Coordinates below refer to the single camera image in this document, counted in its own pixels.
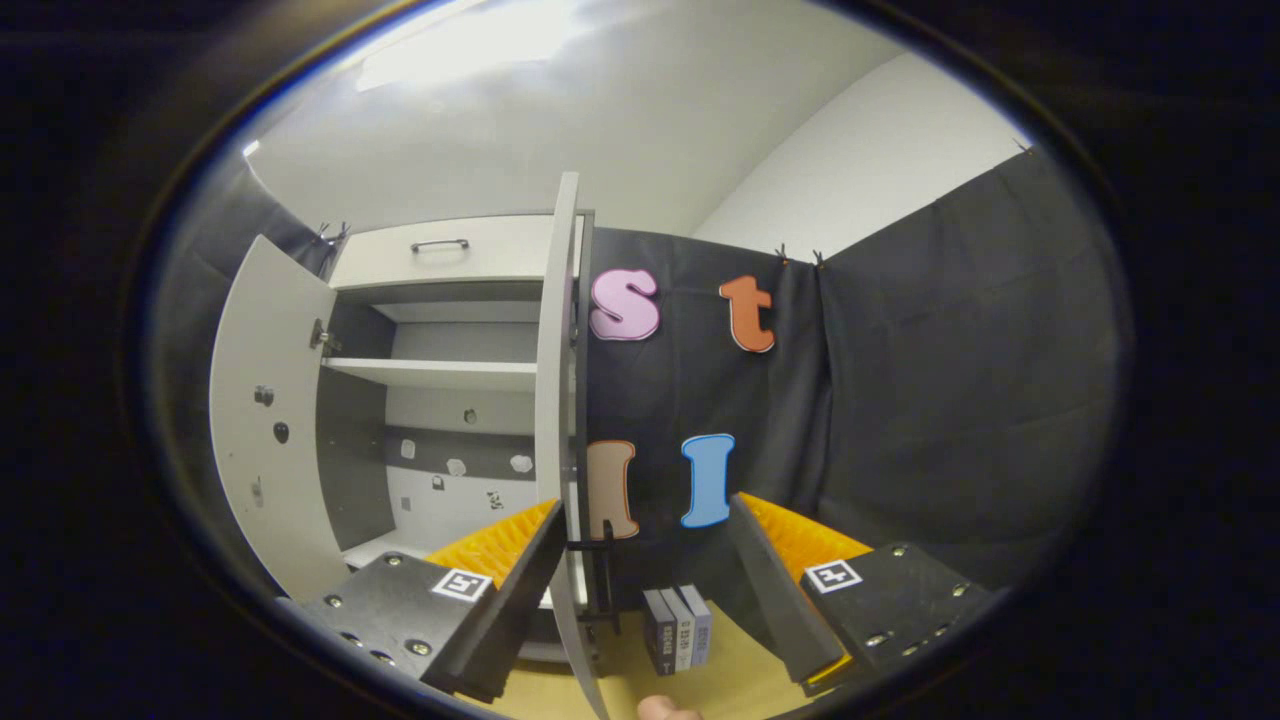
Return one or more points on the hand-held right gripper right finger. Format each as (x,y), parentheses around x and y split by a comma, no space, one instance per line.
(770,600)

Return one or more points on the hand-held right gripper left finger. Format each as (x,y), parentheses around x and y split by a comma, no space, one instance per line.
(520,600)

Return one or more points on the white and grey cabinet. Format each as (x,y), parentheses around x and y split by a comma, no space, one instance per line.
(450,485)

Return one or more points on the white cabinet door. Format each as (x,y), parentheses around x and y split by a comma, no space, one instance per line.
(270,480)
(555,400)

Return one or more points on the white cabinet shelf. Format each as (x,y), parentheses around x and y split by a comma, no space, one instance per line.
(440,374)

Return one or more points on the metal door hinge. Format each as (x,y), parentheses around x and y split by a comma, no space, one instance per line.
(322,337)

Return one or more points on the white cabinet drawer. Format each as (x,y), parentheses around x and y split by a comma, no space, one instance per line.
(390,268)

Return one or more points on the pale blue book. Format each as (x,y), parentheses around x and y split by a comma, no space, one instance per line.
(701,620)

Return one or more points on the grey book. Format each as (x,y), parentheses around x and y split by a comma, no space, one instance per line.
(682,630)

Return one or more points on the dark blue book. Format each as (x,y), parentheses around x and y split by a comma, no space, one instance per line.
(658,635)

